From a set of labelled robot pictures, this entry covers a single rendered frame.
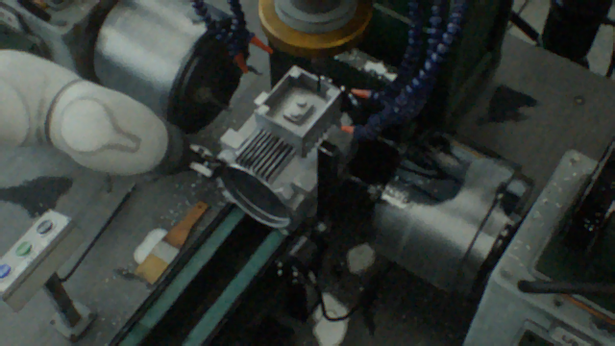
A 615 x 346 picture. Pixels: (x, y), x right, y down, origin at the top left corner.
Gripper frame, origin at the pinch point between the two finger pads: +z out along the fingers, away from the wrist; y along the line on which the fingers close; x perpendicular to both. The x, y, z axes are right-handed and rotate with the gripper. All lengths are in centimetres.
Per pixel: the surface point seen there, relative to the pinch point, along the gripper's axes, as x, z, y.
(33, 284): 30.7, -11.3, 12.8
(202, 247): 15.1, 12.7, -0.5
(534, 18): -76, 123, -15
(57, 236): 22.3, -9.7, 14.1
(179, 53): -14.1, 2.4, 17.1
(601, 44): -77, 123, -36
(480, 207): -15.6, 2.6, -42.4
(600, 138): -42, 60, -51
